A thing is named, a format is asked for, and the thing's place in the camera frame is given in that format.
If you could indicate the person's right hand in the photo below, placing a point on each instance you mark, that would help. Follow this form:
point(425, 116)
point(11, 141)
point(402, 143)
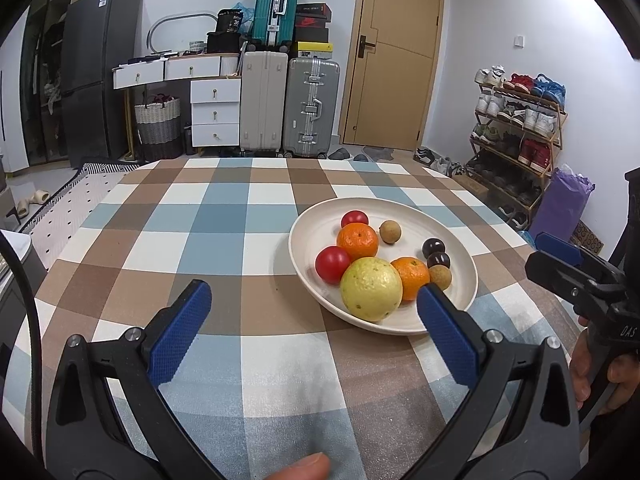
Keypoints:
point(580, 370)

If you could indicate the grey slipper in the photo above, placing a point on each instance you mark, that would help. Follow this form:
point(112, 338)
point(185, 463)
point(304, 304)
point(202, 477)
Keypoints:
point(340, 153)

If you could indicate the checked tablecloth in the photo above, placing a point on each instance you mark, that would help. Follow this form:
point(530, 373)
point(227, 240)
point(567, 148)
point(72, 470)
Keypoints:
point(175, 220)

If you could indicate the beige suitcase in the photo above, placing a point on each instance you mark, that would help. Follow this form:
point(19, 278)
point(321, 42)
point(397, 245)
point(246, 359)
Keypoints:
point(263, 105)

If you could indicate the orange tangerine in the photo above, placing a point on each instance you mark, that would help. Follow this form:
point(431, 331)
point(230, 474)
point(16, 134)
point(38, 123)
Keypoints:
point(357, 241)
point(412, 276)

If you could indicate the woven laundry basket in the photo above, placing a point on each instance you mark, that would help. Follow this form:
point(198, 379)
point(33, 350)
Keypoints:
point(157, 130)

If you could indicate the plain black shoe box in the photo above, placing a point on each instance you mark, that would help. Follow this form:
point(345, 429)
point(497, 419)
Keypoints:
point(311, 34)

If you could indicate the teal suitcase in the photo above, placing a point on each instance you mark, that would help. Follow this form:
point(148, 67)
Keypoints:
point(275, 10)

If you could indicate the yellow shoe box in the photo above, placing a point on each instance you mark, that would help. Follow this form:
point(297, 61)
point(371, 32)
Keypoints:
point(312, 50)

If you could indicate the patterned rug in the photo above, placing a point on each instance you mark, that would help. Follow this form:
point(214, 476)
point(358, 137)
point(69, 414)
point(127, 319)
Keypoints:
point(75, 200)

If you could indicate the white dressing desk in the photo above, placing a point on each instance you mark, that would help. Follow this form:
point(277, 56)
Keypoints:
point(215, 110)

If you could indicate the yellow-green guava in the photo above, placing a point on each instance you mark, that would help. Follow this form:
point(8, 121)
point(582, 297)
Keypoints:
point(371, 289)

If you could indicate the red tomato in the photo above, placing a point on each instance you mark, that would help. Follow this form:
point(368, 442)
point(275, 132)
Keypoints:
point(354, 218)
point(332, 263)

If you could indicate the oval mirror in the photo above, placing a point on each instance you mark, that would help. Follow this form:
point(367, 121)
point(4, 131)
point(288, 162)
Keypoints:
point(155, 30)

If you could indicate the person's right forearm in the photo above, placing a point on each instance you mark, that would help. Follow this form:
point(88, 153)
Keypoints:
point(615, 450)

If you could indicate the purple plastic bag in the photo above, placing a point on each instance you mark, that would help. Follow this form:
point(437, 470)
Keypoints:
point(560, 205)

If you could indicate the pair of beige slippers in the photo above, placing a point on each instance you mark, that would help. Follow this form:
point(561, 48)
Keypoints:
point(32, 199)

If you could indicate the white ribbed container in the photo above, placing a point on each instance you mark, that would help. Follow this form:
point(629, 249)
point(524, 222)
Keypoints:
point(230, 65)

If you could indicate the brown longan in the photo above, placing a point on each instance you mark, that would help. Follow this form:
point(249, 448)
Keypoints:
point(441, 277)
point(389, 231)

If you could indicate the glass door wardrobe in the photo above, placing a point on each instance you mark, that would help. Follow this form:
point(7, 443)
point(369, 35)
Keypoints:
point(45, 60)

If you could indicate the cream round plate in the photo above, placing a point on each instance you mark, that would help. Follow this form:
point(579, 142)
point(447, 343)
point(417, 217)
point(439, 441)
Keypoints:
point(310, 230)

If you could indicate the black shoe box red logo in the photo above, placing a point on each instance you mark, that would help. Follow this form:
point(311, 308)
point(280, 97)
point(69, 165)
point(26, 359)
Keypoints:
point(311, 21)

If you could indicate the dark purple round fruit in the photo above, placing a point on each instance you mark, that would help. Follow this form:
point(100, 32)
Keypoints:
point(439, 260)
point(433, 246)

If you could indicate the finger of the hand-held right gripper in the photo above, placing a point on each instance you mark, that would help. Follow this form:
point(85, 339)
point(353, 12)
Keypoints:
point(555, 246)
point(550, 267)

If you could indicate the dark grey fridge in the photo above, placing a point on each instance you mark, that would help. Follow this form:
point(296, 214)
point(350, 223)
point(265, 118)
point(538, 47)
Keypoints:
point(100, 70)

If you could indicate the black storage box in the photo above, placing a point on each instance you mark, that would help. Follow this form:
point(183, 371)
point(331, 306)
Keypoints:
point(223, 42)

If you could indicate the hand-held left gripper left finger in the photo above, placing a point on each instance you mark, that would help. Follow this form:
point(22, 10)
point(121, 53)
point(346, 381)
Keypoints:
point(180, 330)

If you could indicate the wooden shoe rack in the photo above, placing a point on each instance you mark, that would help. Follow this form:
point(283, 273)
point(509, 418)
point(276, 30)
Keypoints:
point(515, 145)

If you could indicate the silver suitcase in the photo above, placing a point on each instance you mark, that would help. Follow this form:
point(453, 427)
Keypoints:
point(312, 105)

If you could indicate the person's left hand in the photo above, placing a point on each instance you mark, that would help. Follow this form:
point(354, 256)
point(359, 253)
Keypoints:
point(300, 467)

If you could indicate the black printed bag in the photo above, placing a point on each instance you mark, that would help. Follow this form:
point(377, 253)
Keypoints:
point(230, 20)

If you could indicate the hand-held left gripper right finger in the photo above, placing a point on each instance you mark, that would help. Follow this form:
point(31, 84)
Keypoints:
point(445, 330)

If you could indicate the brown doormat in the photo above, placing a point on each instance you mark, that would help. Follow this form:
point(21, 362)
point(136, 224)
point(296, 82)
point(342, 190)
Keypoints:
point(587, 237)

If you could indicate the blue plastic bag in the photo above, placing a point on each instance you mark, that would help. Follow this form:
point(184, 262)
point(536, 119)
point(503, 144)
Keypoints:
point(247, 12)

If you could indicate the wooden door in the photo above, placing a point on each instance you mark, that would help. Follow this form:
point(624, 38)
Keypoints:
point(395, 60)

